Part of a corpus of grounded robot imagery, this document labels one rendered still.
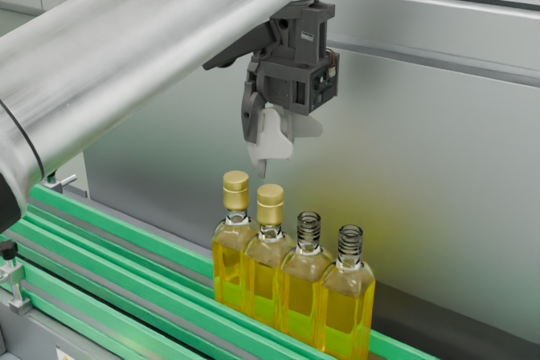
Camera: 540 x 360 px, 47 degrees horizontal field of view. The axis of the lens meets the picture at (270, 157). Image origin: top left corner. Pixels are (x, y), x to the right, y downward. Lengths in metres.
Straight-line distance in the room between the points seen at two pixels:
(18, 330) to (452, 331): 0.70
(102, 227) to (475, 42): 0.72
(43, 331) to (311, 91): 0.62
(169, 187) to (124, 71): 0.83
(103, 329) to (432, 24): 0.63
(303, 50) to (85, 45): 0.36
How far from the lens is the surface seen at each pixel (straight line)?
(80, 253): 1.06
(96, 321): 0.98
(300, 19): 0.66
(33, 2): 6.54
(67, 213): 1.23
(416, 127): 0.80
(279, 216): 0.80
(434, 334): 1.00
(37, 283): 1.05
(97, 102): 0.35
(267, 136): 0.71
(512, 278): 0.86
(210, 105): 1.02
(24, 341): 1.16
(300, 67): 0.66
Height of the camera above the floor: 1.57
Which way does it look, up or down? 28 degrees down
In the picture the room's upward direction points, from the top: straight up
